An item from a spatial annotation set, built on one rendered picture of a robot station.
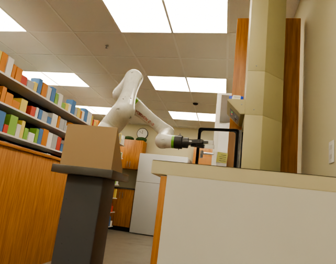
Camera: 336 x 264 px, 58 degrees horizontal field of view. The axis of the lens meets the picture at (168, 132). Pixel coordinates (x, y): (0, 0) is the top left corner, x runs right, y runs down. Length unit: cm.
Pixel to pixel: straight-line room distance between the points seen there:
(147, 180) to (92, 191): 543
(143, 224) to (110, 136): 549
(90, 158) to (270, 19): 151
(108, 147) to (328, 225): 110
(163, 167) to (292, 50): 191
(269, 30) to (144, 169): 532
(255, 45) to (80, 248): 162
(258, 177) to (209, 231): 20
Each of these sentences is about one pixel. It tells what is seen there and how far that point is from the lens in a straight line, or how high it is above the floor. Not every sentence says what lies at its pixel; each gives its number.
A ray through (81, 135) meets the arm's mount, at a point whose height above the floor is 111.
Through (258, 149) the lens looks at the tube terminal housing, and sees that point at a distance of 194.
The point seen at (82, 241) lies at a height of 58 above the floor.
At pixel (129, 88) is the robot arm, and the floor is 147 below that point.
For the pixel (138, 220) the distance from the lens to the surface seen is 705.
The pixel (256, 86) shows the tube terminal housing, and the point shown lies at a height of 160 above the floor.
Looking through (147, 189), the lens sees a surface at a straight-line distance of 700.
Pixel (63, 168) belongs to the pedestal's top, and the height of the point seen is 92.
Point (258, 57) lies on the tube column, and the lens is 214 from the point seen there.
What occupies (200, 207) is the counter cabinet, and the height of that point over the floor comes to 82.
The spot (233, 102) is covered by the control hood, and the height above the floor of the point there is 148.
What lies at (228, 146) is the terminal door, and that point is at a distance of 226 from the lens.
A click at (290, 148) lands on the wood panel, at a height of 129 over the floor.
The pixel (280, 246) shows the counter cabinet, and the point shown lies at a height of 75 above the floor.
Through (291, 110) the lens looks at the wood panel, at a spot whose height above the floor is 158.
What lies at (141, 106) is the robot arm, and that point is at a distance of 217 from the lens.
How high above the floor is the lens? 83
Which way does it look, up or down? 12 degrees up
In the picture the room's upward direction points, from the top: 7 degrees clockwise
